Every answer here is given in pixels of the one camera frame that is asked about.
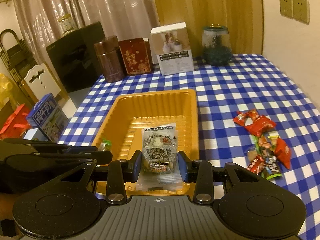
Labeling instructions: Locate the small red candy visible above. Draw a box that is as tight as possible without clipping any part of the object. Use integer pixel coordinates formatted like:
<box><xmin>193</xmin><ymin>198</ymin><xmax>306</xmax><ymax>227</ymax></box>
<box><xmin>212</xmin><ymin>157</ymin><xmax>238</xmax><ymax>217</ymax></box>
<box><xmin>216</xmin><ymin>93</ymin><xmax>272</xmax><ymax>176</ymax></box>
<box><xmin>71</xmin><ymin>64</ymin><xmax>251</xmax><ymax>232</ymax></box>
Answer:
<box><xmin>233</xmin><ymin>109</ymin><xmax>259</xmax><ymax>127</ymax></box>

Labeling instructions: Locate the blue milk carton box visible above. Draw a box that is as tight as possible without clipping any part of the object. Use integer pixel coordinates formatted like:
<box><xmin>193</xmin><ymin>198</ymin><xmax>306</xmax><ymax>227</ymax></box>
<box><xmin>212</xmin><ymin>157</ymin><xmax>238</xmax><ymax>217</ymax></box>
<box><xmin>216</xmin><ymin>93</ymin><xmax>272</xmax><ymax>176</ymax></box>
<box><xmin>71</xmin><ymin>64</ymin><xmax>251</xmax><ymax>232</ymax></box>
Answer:
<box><xmin>26</xmin><ymin>93</ymin><xmax>69</xmax><ymax>142</ymax></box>

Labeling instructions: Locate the red gift box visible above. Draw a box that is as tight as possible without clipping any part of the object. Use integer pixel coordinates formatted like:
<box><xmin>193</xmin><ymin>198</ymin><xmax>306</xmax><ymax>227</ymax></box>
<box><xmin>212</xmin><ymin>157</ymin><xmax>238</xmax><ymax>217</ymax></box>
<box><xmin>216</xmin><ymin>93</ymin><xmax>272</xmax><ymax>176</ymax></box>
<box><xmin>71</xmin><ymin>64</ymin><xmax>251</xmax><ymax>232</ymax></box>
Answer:
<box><xmin>119</xmin><ymin>37</ymin><xmax>153</xmax><ymax>75</ymax></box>

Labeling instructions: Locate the left hand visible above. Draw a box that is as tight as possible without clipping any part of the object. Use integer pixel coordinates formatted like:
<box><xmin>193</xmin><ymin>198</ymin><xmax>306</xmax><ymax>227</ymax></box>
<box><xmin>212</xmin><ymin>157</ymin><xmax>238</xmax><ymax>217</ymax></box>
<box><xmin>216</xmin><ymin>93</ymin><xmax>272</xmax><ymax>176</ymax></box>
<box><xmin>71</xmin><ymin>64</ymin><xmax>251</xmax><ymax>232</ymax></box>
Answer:
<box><xmin>0</xmin><ymin>193</ymin><xmax>23</xmax><ymax>220</ymax></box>

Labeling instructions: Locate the blue white checkered tablecloth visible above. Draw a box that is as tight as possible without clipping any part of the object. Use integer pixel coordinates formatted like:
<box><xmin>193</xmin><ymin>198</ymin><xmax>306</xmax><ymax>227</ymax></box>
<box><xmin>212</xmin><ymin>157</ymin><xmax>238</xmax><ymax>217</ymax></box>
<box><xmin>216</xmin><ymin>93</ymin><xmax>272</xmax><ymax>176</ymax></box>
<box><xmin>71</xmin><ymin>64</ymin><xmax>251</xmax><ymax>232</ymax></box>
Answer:
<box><xmin>59</xmin><ymin>54</ymin><xmax>319</xmax><ymax>239</ymax></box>

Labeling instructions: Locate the red gift bag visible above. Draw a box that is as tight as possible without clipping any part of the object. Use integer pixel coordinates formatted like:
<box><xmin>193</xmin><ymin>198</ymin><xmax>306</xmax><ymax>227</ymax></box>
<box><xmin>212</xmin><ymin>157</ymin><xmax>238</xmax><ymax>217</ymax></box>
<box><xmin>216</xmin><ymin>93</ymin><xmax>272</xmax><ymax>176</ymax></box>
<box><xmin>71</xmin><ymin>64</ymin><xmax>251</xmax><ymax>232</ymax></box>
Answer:
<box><xmin>0</xmin><ymin>103</ymin><xmax>31</xmax><ymax>139</ymax></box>

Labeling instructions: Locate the sheer curtain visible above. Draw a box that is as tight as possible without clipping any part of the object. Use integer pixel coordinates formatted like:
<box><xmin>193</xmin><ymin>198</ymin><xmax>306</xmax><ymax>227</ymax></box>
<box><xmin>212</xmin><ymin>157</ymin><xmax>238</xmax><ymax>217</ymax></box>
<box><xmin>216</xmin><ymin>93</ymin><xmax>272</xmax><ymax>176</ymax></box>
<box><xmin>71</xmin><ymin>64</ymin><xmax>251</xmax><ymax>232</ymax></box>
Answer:
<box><xmin>14</xmin><ymin>0</ymin><xmax>159</xmax><ymax>63</ymax></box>

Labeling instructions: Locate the orange plastic tray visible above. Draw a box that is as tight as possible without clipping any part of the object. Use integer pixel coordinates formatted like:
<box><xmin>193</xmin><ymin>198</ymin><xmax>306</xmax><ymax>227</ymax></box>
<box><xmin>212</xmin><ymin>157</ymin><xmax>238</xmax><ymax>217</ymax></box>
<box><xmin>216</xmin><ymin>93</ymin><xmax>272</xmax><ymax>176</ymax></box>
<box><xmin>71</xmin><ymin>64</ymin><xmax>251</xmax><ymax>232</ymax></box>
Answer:
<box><xmin>93</xmin><ymin>89</ymin><xmax>199</xmax><ymax>196</ymax></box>

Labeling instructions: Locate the white product box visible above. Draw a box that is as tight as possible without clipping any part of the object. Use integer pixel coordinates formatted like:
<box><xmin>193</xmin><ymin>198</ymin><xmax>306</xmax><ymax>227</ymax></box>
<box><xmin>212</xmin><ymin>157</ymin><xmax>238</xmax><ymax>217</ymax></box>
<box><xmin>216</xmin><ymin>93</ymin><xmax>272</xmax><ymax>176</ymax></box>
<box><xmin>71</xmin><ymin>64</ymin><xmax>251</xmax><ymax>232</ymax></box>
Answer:
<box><xmin>150</xmin><ymin>22</ymin><xmax>194</xmax><ymax>75</ymax></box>

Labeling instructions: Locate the clear grey snack packet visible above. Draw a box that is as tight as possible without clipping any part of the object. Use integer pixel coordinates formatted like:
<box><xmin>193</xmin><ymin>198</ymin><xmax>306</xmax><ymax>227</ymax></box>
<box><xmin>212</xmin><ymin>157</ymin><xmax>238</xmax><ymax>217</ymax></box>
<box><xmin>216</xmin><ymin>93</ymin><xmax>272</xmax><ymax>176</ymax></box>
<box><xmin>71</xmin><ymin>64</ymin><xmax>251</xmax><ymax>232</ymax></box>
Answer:
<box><xmin>136</xmin><ymin>122</ymin><xmax>183</xmax><ymax>192</ymax></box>

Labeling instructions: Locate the white chair back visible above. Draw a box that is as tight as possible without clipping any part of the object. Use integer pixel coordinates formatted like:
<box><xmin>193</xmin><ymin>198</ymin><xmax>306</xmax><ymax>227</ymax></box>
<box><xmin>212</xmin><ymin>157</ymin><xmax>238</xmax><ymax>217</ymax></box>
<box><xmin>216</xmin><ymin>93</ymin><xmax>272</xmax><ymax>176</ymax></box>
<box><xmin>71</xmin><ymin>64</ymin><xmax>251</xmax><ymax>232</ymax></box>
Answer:
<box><xmin>21</xmin><ymin>62</ymin><xmax>69</xmax><ymax>104</ymax></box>

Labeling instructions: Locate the glass jar on cabinet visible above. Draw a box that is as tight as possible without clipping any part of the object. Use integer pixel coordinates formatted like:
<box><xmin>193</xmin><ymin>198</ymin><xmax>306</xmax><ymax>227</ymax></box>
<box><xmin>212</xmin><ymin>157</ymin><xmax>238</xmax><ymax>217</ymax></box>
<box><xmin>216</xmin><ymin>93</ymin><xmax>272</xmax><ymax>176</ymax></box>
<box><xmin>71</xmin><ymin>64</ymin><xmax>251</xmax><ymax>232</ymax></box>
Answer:
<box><xmin>58</xmin><ymin>14</ymin><xmax>76</xmax><ymax>36</ymax></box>

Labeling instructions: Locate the green glass jar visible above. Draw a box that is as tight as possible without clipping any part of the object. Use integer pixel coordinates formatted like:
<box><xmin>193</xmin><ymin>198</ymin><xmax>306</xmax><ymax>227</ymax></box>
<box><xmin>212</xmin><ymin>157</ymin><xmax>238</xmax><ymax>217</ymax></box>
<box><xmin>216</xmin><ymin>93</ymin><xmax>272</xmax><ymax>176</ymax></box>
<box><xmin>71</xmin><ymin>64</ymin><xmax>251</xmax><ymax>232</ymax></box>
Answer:
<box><xmin>202</xmin><ymin>24</ymin><xmax>233</xmax><ymax>66</ymax></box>

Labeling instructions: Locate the red triangular snack packet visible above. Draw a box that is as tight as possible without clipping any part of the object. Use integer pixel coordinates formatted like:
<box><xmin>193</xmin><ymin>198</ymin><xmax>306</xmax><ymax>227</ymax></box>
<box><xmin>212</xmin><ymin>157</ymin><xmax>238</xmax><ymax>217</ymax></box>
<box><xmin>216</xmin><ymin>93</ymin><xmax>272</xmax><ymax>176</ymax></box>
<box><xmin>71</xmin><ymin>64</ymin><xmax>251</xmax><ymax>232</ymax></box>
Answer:
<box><xmin>274</xmin><ymin>137</ymin><xmax>291</xmax><ymax>170</ymax></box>

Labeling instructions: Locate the yellow green candy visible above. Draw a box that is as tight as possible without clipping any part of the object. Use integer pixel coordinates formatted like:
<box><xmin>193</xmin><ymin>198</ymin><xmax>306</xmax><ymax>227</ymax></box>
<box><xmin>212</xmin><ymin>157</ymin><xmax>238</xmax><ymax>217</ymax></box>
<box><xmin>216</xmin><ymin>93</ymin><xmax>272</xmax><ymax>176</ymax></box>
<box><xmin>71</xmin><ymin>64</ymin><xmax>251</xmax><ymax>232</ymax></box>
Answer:
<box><xmin>98</xmin><ymin>139</ymin><xmax>112</xmax><ymax>151</ymax></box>

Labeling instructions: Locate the brown cylindrical tin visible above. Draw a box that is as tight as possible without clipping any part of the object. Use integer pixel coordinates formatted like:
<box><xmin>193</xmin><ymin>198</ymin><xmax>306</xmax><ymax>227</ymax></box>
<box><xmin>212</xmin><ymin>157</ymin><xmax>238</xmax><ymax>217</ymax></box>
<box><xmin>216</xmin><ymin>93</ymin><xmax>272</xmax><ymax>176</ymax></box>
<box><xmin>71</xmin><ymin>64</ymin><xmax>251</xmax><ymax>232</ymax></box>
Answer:
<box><xmin>94</xmin><ymin>35</ymin><xmax>126</xmax><ymax>82</ymax></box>

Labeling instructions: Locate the black metal rack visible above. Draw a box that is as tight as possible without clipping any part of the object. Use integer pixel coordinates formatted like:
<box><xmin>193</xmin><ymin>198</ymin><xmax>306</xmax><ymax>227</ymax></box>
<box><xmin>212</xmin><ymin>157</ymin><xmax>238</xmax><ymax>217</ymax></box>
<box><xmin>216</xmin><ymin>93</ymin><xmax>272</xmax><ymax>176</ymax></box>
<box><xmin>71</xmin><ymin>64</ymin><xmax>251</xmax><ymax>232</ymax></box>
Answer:
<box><xmin>0</xmin><ymin>29</ymin><xmax>38</xmax><ymax>86</ymax></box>

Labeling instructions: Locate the green black sausage packet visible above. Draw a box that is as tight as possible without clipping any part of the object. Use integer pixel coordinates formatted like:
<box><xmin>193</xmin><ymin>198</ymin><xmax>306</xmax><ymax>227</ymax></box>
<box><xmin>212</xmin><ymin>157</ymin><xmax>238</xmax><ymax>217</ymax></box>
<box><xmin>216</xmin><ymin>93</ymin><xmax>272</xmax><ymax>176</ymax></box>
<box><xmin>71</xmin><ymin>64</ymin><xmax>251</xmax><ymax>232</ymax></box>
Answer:
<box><xmin>252</xmin><ymin>135</ymin><xmax>282</xmax><ymax>180</ymax></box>

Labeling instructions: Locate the double wall socket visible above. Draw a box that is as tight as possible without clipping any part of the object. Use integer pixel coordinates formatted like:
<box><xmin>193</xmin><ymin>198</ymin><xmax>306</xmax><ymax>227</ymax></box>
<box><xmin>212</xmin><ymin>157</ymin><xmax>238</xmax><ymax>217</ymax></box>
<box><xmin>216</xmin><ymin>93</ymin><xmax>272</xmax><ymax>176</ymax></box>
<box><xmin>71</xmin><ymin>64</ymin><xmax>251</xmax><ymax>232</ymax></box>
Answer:
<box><xmin>279</xmin><ymin>0</ymin><xmax>310</xmax><ymax>24</ymax></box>

